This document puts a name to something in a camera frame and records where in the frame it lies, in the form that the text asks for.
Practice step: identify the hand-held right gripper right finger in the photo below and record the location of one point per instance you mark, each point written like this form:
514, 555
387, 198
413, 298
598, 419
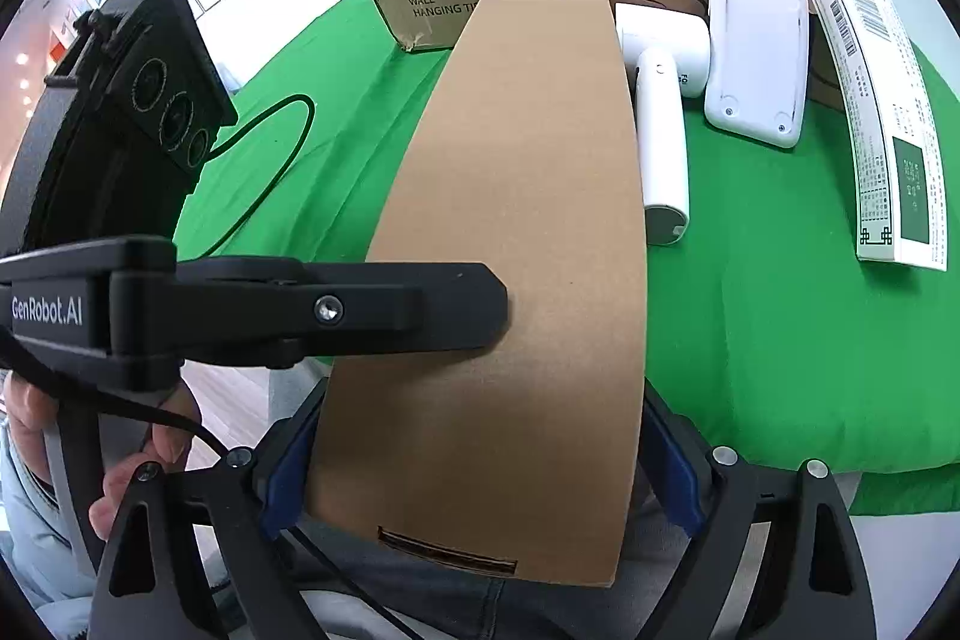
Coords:
675, 467

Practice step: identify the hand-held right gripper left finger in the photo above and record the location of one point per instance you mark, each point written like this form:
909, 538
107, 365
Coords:
286, 467

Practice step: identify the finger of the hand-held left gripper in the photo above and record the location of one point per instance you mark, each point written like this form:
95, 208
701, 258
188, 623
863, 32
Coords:
420, 310
247, 359

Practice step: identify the brown cardboard panel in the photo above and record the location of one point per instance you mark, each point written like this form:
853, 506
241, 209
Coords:
517, 175

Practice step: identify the white hair dryer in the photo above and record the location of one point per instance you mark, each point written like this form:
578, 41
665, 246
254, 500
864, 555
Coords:
664, 145

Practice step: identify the white rectangular plastic device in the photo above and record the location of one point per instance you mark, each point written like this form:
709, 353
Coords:
757, 55

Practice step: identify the person's left forearm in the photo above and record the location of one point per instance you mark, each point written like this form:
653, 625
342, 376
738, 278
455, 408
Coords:
30, 535

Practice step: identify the person's left hand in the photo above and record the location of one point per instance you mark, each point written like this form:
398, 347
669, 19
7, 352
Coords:
178, 434

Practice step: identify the green tablecloth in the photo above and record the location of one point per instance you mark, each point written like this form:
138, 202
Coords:
772, 325

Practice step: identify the white carton with green label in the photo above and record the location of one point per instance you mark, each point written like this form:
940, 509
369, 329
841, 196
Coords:
874, 108

